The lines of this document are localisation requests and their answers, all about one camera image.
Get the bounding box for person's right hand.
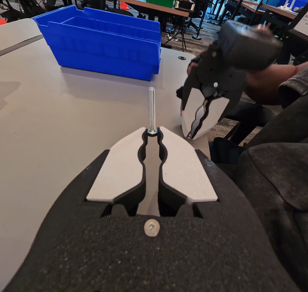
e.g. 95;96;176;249
245;67;275;103

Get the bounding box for blue plastic bin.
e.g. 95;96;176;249
32;4;162;82

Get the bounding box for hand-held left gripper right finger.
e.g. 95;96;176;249
157;126;219;216

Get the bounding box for thin long silver bolt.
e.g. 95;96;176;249
147;87;158;136

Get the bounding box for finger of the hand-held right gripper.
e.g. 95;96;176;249
191;99;231;140
181;89;206;137

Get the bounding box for person's right forearm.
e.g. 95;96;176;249
272;61;308;105

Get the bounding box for grey desk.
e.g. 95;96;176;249
0;18;212;285

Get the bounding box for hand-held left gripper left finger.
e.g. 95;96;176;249
86;126;148;216

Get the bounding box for wooden background table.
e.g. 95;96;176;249
114;0;196;18

